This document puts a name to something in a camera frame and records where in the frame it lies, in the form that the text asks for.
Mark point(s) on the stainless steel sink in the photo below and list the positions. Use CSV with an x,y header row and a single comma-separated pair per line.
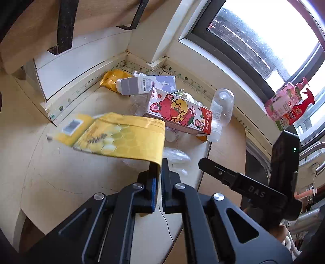
x,y
256,172

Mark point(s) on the wide black metal bracket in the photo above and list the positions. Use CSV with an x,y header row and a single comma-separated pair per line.
x,y
64,25

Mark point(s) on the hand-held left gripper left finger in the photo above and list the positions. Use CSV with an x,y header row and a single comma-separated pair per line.
x,y
153,189

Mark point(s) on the wooden shelf board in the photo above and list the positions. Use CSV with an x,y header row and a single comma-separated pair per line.
x,y
33,38

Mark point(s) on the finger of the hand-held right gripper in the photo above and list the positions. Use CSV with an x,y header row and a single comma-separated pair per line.
x,y
228,177

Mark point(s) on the thin black metal bracket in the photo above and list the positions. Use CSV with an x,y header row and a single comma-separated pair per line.
x,y
138,15

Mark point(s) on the window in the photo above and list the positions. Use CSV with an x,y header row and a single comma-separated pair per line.
x,y
254,33

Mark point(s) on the metal faucet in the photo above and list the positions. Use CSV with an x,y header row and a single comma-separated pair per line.
x,y
312,152

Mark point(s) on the orange wrapper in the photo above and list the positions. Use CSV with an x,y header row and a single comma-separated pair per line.
x,y
201,137

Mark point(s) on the person's right hand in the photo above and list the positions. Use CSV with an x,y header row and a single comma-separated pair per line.
x,y
279,232

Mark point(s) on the grey and white carton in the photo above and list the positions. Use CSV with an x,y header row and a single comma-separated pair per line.
x,y
132,85

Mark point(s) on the clear plastic wrap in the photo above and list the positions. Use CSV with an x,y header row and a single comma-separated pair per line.
x,y
175,156

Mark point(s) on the clear plastic bottle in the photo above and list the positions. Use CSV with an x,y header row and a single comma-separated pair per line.
x,y
221,109

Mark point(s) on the strawberry print drink carton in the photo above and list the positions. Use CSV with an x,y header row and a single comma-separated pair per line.
x,y
175,111

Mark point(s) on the blue and white box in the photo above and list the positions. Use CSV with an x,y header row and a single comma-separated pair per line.
x,y
165,82

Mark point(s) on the thin black thread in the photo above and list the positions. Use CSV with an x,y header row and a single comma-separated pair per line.
x,y
167,226

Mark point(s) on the yellow snack bag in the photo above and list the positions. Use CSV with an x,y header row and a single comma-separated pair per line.
x,y
110,80

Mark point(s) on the pink spray bottle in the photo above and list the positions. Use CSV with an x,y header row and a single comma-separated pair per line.
x,y
281,101

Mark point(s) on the red spray bottle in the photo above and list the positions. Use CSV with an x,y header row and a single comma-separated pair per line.
x,y
302,106

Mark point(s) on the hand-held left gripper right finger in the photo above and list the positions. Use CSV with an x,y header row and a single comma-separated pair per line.
x,y
167,189

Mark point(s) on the yellow honeycomb carton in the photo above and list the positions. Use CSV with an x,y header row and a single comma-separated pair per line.
x,y
121,139

